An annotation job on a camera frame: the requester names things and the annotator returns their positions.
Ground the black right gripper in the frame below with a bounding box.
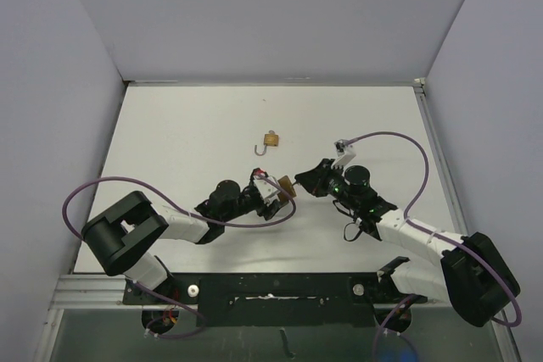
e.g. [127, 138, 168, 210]
[296, 159, 359, 212]

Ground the large brass padlock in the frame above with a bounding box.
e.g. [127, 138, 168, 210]
[277, 175, 296, 203]

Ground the small brass padlock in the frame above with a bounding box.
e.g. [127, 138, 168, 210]
[254, 130, 279, 157]

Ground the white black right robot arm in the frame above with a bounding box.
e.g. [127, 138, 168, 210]
[294, 159, 520, 327]

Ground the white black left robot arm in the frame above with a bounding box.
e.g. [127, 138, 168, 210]
[81, 168, 296, 304]

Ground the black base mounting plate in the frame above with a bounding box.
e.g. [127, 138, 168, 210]
[122, 272, 405, 334]

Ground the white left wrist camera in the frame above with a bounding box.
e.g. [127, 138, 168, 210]
[253, 170, 279, 205]

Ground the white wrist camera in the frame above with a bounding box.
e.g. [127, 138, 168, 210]
[253, 170, 279, 205]
[332, 139, 356, 169]

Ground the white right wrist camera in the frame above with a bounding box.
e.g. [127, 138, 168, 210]
[332, 139, 356, 169]

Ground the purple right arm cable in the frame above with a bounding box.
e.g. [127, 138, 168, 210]
[343, 131, 523, 362]

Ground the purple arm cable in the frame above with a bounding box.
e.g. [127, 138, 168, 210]
[62, 169, 298, 340]
[343, 131, 523, 362]

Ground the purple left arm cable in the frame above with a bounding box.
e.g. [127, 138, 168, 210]
[62, 169, 298, 340]

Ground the aluminium right frame rail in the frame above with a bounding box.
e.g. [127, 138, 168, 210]
[413, 77, 473, 235]

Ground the aluminium frame rail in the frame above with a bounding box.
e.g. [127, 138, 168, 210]
[413, 77, 473, 235]
[31, 273, 523, 362]

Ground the aluminium front frame rail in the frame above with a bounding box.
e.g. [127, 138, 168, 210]
[31, 273, 523, 362]

